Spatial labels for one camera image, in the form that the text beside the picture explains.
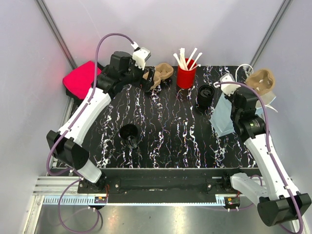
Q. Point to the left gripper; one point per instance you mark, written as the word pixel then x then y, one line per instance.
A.
pixel 147 83

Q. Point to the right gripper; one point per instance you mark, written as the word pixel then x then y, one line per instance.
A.
pixel 230 97

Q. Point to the brown pulp cup carrier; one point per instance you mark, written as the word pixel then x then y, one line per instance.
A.
pixel 162 72

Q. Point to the light blue paper bag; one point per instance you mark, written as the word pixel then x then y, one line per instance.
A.
pixel 221 117

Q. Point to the black coffee cup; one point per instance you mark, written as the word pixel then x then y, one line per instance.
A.
pixel 129 135

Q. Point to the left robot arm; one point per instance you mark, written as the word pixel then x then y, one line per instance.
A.
pixel 66 144

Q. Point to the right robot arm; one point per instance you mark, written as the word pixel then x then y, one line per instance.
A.
pixel 280 200

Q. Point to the red straw cup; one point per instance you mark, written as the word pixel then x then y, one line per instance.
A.
pixel 185 79

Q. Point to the stack of black lids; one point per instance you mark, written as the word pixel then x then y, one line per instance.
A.
pixel 205 96

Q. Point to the red and black cloth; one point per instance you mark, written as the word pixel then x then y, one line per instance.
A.
pixel 78 82

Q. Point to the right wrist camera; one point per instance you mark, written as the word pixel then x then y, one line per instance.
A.
pixel 227 84

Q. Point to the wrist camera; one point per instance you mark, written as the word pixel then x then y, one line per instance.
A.
pixel 227 84
pixel 140 55

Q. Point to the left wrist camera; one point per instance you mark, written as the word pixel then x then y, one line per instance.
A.
pixel 140 55

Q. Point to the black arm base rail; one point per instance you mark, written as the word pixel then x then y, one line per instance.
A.
pixel 191 186

